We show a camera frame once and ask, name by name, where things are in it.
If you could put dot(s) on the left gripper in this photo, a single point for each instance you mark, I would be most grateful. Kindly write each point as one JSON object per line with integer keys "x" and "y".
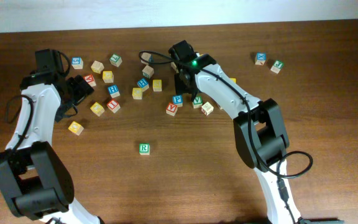
{"x": 82, "y": 89}

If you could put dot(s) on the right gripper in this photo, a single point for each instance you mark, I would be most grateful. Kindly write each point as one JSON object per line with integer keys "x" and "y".
{"x": 181, "y": 86}

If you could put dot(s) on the yellow S block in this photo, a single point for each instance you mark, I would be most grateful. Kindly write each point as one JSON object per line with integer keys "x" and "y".
{"x": 157, "y": 85}

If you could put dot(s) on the green R block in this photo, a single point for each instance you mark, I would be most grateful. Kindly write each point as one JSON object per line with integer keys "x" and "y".
{"x": 144, "y": 148}

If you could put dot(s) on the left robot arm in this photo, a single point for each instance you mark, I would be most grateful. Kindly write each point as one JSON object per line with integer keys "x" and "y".
{"x": 33, "y": 180}

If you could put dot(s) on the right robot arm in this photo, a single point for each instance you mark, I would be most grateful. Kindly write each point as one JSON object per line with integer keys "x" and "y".
{"x": 259, "y": 130}

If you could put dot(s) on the red A block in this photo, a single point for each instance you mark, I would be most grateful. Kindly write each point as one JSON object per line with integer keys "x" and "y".
{"x": 90, "y": 80}

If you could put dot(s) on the blue P block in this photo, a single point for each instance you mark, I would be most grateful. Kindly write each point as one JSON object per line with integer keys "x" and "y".
{"x": 177, "y": 100}

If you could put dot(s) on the natural block engraved top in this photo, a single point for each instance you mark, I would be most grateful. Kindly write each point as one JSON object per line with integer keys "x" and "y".
{"x": 173, "y": 65}

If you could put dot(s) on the green V block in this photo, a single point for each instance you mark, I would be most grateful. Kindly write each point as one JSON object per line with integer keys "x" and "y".
{"x": 197, "y": 102}

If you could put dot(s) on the blue block far left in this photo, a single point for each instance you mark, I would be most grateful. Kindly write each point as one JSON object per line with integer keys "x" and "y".
{"x": 77, "y": 63}

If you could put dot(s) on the yellow block lower left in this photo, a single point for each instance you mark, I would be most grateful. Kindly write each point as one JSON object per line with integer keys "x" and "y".
{"x": 97, "y": 109}

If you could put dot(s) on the red V block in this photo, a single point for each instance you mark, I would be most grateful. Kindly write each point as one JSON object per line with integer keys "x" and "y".
{"x": 171, "y": 109}

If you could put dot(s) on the natural wood yellow-edge block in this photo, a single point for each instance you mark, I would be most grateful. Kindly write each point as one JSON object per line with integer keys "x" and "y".
{"x": 97, "y": 67}

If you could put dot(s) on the yellow block upper left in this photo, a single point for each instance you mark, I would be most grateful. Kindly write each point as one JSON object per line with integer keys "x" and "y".
{"x": 108, "y": 76}

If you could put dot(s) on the white red-edge block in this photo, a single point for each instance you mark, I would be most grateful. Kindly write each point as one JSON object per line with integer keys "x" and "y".
{"x": 207, "y": 108}

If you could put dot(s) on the blue H block left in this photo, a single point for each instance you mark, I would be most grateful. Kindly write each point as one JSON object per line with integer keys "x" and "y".
{"x": 113, "y": 91}

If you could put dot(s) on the blue h block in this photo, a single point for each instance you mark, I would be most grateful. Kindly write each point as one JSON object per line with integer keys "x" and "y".
{"x": 143, "y": 84}
{"x": 113, "y": 91}

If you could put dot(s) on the natural block green edge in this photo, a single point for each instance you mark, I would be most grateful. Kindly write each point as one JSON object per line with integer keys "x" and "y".
{"x": 148, "y": 71}

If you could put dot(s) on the yellow block bottom left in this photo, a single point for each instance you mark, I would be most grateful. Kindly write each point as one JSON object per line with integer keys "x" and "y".
{"x": 76, "y": 128}

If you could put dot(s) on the red I block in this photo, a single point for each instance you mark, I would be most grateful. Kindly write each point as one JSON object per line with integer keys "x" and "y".
{"x": 114, "y": 106}

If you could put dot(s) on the blue H block centre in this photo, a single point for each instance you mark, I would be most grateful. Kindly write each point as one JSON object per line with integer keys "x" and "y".
{"x": 143, "y": 84}

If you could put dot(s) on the natural block blue edge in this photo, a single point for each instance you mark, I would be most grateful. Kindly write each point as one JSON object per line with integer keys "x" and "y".
{"x": 146, "y": 58}

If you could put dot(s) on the green L block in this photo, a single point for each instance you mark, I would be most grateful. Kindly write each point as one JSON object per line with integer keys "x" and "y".
{"x": 115, "y": 60}

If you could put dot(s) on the yellow block centre left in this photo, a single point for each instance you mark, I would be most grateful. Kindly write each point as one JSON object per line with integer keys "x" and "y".
{"x": 137, "y": 93}

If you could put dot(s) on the blue X block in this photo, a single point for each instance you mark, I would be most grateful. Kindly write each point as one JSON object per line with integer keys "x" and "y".
{"x": 260, "y": 58}

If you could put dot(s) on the green J block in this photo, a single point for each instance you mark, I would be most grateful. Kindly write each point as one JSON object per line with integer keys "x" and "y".
{"x": 277, "y": 66}

